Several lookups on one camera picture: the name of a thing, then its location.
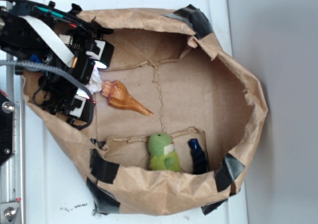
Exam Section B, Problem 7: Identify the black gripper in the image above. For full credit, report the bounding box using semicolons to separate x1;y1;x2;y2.
32;30;114;125

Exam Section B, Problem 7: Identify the orange spiral sea shell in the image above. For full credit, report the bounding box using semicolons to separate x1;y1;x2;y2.
101;80;153;116

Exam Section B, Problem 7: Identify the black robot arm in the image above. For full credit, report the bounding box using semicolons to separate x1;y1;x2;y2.
0;0;114;130

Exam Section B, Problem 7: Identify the crumpled white paper ball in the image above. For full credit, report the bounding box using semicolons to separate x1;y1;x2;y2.
86;67;103;94

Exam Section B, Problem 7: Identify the black mounting plate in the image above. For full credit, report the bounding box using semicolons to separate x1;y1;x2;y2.
0;90;15;167

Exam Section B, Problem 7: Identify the brown paper bag bin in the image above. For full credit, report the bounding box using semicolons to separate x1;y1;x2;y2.
24;6;268;216

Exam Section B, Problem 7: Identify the green plush frog toy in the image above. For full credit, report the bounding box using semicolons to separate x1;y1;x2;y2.
148;133;180;172

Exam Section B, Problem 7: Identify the grey braided cable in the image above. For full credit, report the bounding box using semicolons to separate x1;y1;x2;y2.
0;59;94;131

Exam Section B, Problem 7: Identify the red black wire bundle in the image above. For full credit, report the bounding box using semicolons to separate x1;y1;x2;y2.
0;0;115;36

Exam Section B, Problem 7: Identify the aluminium frame rail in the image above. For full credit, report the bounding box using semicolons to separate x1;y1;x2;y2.
0;66;25;224

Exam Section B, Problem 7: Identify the dark blue rope toy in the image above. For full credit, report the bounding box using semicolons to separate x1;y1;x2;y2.
188;139;208;175

